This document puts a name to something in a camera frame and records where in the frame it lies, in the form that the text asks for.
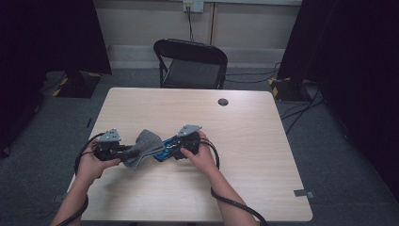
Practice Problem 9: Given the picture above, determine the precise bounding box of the hand-held gripper black cable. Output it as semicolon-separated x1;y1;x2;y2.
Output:
56;131;107;226
200;137;270;226

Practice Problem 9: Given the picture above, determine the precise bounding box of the grey knit cloth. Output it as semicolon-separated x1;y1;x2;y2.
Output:
123;128;166;172

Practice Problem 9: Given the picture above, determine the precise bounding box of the person's left hand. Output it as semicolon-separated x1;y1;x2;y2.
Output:
74;140;122;186

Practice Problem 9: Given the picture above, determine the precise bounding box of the left hand-held gripper black cable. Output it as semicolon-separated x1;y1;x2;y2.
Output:
56;131;107;226

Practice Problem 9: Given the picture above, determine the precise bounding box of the black socket cable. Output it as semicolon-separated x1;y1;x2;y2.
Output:
186;6;196;42

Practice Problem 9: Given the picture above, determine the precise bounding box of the black folding chair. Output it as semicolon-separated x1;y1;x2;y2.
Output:
152;38;229;89

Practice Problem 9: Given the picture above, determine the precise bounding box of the right hand-held gripper black cable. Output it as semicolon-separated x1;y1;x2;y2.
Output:
200;137;270;226

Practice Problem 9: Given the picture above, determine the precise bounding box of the stand base with striped tape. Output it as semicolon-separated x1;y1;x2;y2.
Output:
55;70;103;99
267;76;311;103

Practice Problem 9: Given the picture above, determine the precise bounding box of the black floor cable bundle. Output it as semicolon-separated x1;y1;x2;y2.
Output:
279;84;326;137

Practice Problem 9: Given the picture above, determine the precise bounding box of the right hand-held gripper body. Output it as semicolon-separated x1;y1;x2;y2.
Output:
172;124;203;160

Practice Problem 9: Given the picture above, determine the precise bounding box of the person's right hand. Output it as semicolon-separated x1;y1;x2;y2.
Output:
180;130;220;177

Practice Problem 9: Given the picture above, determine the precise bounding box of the black curtain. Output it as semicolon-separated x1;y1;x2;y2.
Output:
277;0;399;202
0;0;113;158

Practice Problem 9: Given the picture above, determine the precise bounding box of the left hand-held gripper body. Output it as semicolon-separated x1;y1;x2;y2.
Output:
93;127;125;162

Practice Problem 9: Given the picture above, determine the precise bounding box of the white wall socket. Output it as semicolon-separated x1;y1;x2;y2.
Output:
183;0;205;13

